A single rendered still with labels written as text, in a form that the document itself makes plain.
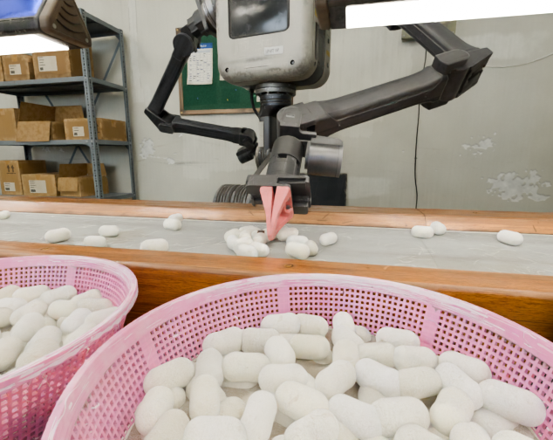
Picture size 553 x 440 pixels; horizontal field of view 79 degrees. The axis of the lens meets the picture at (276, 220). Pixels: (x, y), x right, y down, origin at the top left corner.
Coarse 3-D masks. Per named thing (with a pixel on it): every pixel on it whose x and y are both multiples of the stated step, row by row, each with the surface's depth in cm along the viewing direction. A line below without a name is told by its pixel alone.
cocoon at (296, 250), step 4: (288, 244) 45; (292, 244) 45; (296, 244) 45; (300, 244) 44; (304, 244) 44; (288, 248) 45; (292, 248) 45; (296, 248) 44; (300, 248) 44; (304, 248) 44; (308, 248) 44; (288, 252) 45; (292, 252) 45; (296, 252) 44; (300, 252) 44; (304, 252) 44; (308, 252) 44; (292, 256) 45; (296, 256) 44; (300, 256) 44; (304, 256) 44; (308, 256) 44
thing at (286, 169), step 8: (272, 160) 56; (280, 160) 55; (288, 160) 56; (296, 160) 57; (272, 168) 55; (280, 168) 54; (288, 168) 54; (296, 168) 56; (248, 176) 53; (272, 176) 53; (280, 176) 52; (288, 176) 52; (296, 176) 52; (304, 176) 52; (296, 184) 52; (304, 184) 52; (296, 192) 54; (304, 192) 54; (256, 200) 57
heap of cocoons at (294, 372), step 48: (240, 336) 25; (288, 336) 27; (336, 336) 26; (384, 336) 26; (144, 384) 21; (192, 384) 20; (240, 384) 22; (288, 384) 20; (336, 384) 20; (384, 384) 21; (432, 384) 20; (480, 384) 20; (144, 432) 18; (192, 432) 17; (240, 432) 17; (288, 432) 17; (336, 432) 17; (384, 432) 18; (432, 432) 18; (480, 432) 16; (528, 432) 19
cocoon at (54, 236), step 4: (60, 228) 54; (64, 228) 54; (48, 232) 52; (52, 232) 52; (56, 232) 53; (60, 232) 53; (64, 232) 54; (68, 232) 54; (44, 236) 52; (48, 236) 52; (52, 236) 52; (56, 236) 53; (60, 236) 53; (64, 236) 54; (68, 236) 54; (48, 240) 52; (52, 240) 52; (56, 240) 53; (60, 240) 54; (64, 240) 54
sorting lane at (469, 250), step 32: (0, 224) 68; (32, 224) 68; (64, 224) 68; (96, 224) 68; (128, 224) 68; (160, 224) 68; (192, 224) 68; (224, 224) 68; (256, 224) 68; (288, 224) 68; (288, 256) 46; (320, 256) 46; (352, 256) 46; (384, 256) 46; (416, 256) 46; (448, 256) 46; (480, 256) 46; (512, 256) 46; (544, 256) 46
